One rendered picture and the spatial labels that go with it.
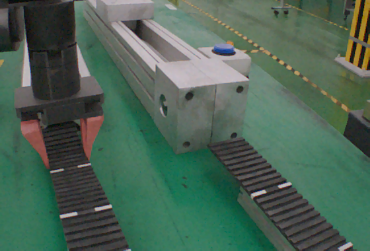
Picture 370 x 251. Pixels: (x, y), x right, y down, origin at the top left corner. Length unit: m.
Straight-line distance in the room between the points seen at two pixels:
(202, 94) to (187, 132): 0.05
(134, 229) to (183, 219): 0.05
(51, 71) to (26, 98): 0.05
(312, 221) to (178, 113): 0.21
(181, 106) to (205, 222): 0.15
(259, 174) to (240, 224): 0.06
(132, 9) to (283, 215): 0.59
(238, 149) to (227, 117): 0.06
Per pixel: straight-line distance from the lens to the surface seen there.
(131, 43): 0.63
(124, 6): 0.80
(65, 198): 0.36
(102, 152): 0.47
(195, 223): 0.37
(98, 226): 0.32
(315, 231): 0.34
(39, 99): 0.40
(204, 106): 0.45
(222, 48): 0.66
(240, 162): 0.41
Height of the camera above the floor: 1.04
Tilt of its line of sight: 27 degrees down
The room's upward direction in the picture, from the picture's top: 3 degrees clockwise
